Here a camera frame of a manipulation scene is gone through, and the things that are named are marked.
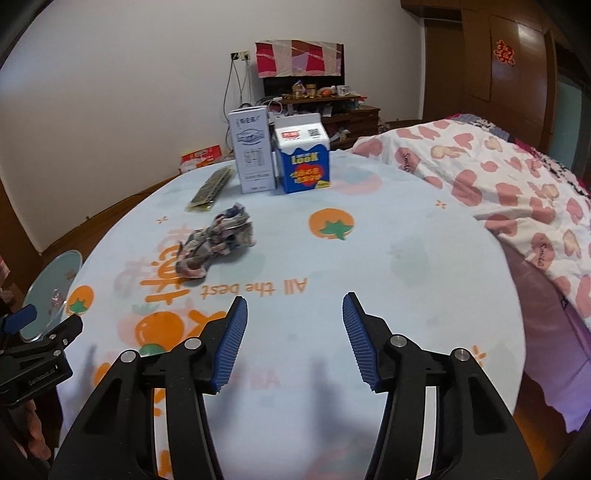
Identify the wall socket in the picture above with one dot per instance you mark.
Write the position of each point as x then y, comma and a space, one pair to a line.
241, 56

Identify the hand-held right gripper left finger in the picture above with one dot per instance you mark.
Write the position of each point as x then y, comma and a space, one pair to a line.
229, 346

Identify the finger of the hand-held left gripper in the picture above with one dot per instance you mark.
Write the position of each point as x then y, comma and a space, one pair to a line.
51, 339
18, 318

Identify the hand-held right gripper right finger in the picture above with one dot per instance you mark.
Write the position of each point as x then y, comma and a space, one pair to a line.
360, 341

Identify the fruit print tablecloth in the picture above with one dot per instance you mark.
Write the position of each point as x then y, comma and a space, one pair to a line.
415, 258

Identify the patterned wrapper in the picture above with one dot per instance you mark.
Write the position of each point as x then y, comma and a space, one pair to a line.
214, 242

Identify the blue milk carton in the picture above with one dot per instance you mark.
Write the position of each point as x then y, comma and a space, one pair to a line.
304, 161

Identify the person's left hand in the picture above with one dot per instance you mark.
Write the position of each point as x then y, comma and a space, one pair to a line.
37, 429

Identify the tall white carton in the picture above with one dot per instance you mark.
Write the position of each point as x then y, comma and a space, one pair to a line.
251, 147

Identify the brown wooden wardrobe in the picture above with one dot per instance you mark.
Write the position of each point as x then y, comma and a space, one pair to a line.
508, 92

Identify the red paper decoration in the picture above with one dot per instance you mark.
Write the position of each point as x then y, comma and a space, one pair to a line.
504, 51

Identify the red and pink cover cloth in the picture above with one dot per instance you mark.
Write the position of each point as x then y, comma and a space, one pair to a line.
300, 57

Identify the black television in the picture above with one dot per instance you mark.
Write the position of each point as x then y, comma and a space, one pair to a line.
277, 85

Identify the pink bed sheet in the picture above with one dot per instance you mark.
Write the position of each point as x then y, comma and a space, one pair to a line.
545, 350

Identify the dark wooden cabinet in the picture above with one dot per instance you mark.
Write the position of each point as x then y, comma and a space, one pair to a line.
355, 122

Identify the flat green snack packet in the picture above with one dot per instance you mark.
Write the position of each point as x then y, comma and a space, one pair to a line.
210, 189

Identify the light blue waste bin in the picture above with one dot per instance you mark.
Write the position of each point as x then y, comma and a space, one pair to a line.
51, 286

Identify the orange cardboard box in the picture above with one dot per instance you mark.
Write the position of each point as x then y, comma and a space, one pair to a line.
201, 154

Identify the pink heart print blanket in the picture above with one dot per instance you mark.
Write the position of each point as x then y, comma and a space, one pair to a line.
508, 175

